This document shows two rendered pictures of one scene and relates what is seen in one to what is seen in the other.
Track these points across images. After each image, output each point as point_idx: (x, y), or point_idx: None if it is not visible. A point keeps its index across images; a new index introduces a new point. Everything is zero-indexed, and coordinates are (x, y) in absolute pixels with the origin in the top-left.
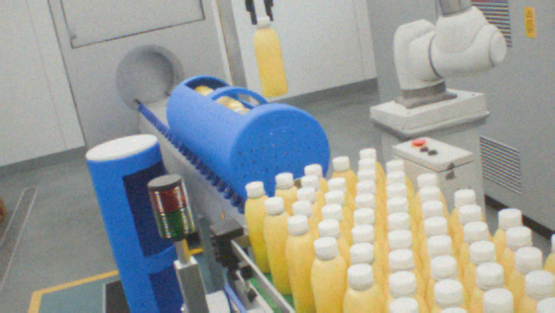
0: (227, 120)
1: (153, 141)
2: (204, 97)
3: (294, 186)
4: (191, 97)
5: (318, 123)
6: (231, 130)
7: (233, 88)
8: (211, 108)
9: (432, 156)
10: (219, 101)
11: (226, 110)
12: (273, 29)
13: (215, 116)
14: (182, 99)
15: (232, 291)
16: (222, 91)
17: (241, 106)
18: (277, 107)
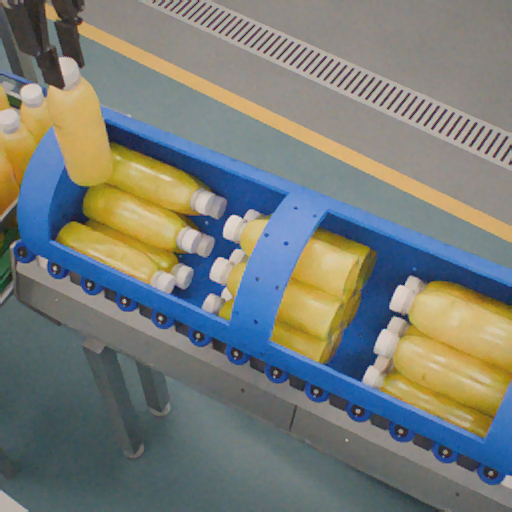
0: (150, 128)
1: None
2: (325, 204)
3: (3, 136)
4: (401, 229)
5: (18, 203)
6: (119, 113)
7: (269, 226)
8: (247, 168)
9: None
10: (315, 238)
11: (177, 144)
12: (52, 93)
13: (208, 150)
14: (455, 248)
15: (29, 83)
16: (278, 207)
17: (243, 237)
18: (47, 132)
